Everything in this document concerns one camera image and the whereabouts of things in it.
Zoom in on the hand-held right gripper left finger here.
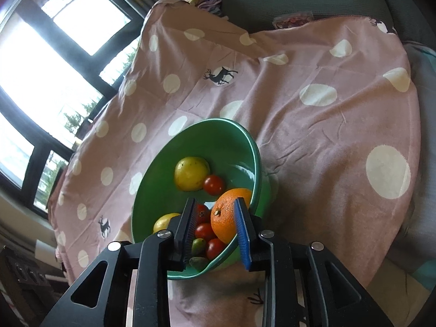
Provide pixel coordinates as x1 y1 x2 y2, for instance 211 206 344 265
41 198 199 327

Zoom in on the green bowl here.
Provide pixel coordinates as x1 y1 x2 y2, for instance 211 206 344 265
131 118 272 281

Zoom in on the teal cream cloth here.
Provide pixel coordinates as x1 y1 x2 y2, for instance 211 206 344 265
370 252 436 327

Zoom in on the red snack packet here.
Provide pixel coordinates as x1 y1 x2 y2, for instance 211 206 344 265
272 12 314 29

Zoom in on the colourful pillow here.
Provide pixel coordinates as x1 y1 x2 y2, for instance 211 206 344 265
184 0 223 17

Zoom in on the white box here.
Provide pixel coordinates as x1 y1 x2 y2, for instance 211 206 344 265
34 240 69 270

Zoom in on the yellow pear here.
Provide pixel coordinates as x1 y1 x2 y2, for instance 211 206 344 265
174 157 211 192

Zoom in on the orange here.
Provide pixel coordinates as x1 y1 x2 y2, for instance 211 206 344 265
210 188 253 243

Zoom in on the black framed window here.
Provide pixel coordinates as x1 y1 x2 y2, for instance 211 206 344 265
0 0 147 215

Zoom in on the small green jujube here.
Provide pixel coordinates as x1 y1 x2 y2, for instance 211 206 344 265
191 238 207 257
188 256 210 269

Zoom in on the red tomato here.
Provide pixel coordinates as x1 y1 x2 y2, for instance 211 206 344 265
204 175 226 196
206 238 226 259
195 223 216 241
196 204 212 225

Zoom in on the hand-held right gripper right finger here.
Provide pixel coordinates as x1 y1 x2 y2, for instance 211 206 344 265
234 198 394 327

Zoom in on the yellow lemon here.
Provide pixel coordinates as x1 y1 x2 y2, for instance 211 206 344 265
153 213 182 235

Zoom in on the pink polka dot blanket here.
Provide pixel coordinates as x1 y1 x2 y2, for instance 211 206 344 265
48 0 421 327

